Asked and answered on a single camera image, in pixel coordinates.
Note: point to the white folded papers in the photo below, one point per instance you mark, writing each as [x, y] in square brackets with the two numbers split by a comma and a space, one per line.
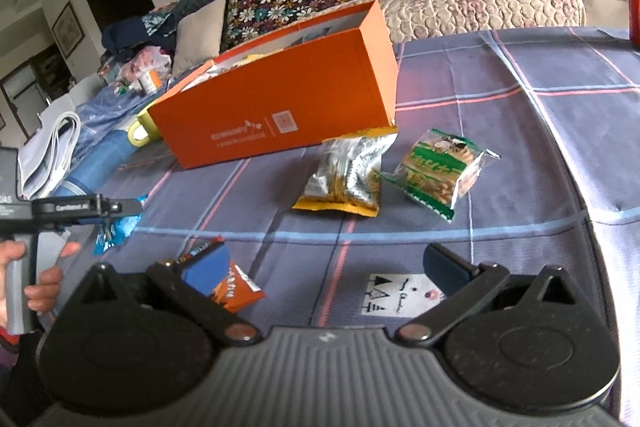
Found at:
[45, 159]

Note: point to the red soda can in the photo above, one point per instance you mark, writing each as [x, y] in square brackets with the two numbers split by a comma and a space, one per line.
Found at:
[634, 22]

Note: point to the yellow green tape roll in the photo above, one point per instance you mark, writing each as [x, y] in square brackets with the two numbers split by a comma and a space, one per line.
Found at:
[143, 131]

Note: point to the small framed wall picture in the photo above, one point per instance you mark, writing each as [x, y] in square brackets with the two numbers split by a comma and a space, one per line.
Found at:
[67, 31]

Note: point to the orange brown snack packet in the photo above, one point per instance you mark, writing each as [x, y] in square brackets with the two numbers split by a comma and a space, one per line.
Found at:
[207, 267]

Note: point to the green cookie packet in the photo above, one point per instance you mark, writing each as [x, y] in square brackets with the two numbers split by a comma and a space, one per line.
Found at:
[439, 169]

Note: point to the blue rolled mat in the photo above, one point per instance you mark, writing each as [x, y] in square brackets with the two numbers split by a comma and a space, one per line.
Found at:
[96, 167]

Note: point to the blue plaid tablecloth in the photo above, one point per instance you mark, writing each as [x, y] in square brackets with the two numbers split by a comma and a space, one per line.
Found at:
[561, 109]

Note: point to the orange cardboard box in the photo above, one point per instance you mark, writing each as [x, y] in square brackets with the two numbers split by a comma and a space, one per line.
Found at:
[333, 74]

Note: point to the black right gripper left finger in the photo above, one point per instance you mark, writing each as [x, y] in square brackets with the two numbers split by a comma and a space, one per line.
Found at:
[223, 326]

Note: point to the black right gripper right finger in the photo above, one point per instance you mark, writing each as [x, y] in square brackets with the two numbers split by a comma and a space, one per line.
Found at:
[468, 289]

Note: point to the colourful blue snack packet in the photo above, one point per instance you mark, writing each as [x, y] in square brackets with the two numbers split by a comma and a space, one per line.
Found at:
[120, 223]

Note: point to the yellow silver snack bag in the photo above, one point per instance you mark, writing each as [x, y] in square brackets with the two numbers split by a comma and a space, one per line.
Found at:
[346, 178]

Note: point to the beige pillow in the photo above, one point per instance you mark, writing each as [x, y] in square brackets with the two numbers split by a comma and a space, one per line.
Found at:
[199, 37]

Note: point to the beige quilted sofa cover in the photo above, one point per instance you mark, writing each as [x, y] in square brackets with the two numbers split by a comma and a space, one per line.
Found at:
[409, 20]

